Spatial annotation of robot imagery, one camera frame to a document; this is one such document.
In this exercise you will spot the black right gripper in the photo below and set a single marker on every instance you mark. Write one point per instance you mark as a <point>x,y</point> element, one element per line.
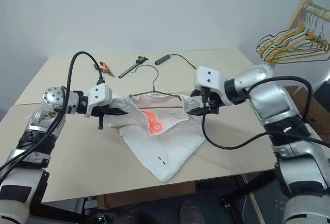
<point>212,103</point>

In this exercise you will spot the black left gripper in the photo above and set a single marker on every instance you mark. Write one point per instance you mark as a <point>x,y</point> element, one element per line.
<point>99,112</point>

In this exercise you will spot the white garment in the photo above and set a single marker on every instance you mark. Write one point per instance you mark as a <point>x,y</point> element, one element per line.
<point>167,146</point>

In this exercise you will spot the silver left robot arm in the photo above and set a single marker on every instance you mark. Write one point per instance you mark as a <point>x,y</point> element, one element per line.
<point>33,131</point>

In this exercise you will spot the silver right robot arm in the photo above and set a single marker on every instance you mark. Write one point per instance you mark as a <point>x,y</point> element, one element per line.
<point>273,100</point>

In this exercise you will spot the wooden hanger rack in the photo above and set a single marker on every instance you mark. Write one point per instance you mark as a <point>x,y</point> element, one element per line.
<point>296,15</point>

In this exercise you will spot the black caliper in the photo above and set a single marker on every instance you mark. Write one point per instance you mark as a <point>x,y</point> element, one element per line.
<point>131,68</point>

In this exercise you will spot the dark rounded shape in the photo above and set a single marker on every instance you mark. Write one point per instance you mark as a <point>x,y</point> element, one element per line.
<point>190,213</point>

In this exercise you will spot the thin wooden stick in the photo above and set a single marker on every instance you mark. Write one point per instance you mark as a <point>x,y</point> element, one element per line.
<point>256,208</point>

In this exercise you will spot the brown cardboard box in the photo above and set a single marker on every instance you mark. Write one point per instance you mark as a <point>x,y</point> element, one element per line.
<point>319,116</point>

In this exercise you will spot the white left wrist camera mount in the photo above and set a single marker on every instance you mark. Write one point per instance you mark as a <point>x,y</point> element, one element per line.
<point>99,95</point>

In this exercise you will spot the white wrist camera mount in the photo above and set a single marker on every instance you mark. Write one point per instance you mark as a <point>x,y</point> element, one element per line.
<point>99,95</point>
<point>208,78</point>

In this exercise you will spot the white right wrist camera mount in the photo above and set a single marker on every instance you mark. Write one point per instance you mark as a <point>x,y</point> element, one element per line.
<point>208,78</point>

